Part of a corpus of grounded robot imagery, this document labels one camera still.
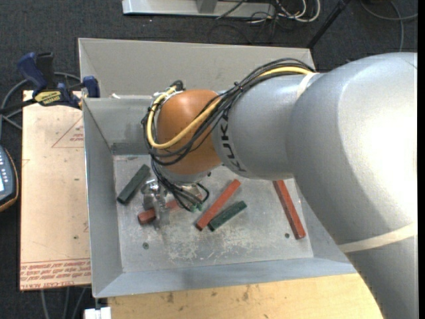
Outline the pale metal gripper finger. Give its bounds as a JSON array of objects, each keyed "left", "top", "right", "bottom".
[
  {"left": 152, "top": 199, "right": 171, "bottom": 230},
  {"left": 142, "top": 192, "right": 157, "bottom": 213}
]

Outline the red-brown flat block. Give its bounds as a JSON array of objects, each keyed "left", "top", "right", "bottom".
[
  {"left": 195, "top": 178, "right": 242, "bottom": 232},
  {"left": 272, "top": 179, "right": 307, "bottom": 241},
  {"left": 137, "top": 199, "right": 181, "bottom": 226}
]

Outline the dark green flat block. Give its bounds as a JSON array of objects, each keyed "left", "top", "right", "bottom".
[
  {"left": 207, "top": 200, "right": 248, "bottom": 233},
  {"left": 116, "top": 163, "right": 151, "bottom": 205}
]

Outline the brown cardboard board red print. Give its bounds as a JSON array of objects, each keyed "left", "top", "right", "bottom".
[{"left": 19, "top": 90, "right": 92, "bottom": 292}]

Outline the grey metal bin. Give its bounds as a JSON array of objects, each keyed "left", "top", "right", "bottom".
[{"left": 78, "top": 37, "right": 358, "bottom": 299}]

